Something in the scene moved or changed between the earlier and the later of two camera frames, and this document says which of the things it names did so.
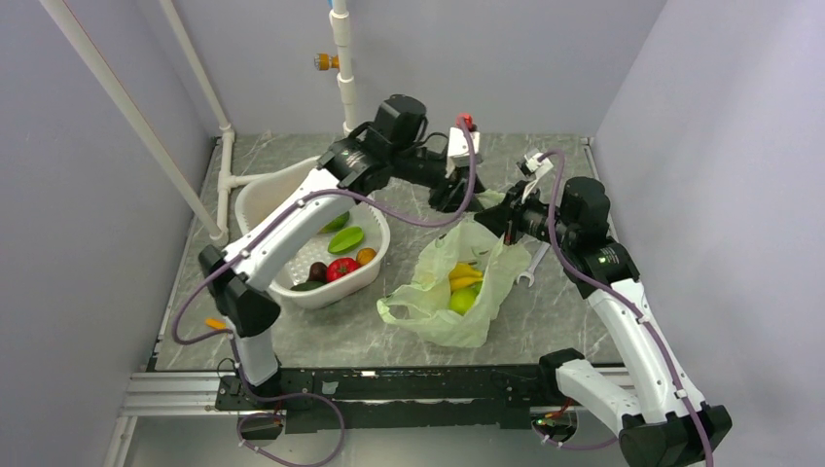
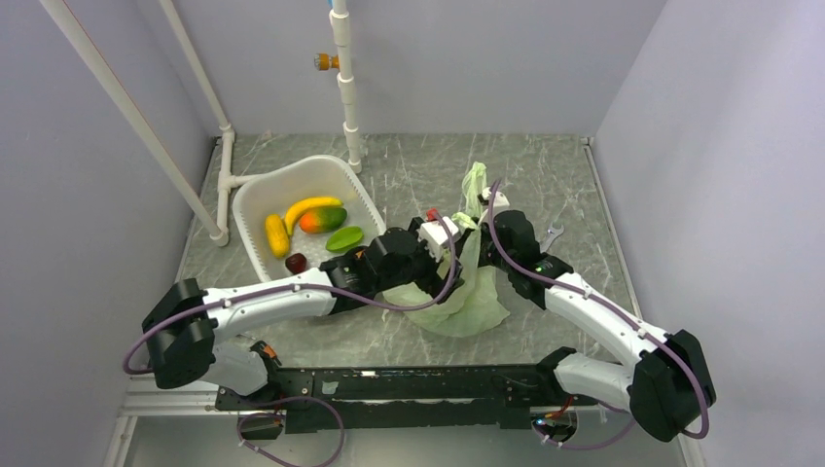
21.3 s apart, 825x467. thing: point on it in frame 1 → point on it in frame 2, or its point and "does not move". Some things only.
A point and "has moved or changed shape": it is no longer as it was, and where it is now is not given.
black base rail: x=320 y=400 does not move
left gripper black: x=450 y=199 → x=433 y=284
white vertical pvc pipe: x=340 y=22 does not move
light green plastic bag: x=426 y=308 has moved or changed shape
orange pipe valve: x=324 y=62 does not move
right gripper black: x=505 y=218 → x=484 y=228
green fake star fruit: x=345 y=239 does not move
